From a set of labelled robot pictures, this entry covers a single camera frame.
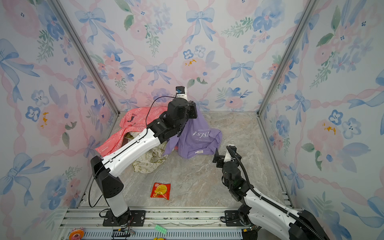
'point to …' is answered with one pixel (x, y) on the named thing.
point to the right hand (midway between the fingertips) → (224, 149)
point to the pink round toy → (76, 234)
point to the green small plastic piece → (162, 229)
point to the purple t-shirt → (195, 138)
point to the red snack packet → (161, 190)
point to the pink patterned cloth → (132, 120)
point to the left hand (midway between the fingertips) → (194, 100)
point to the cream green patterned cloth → (151, 161)
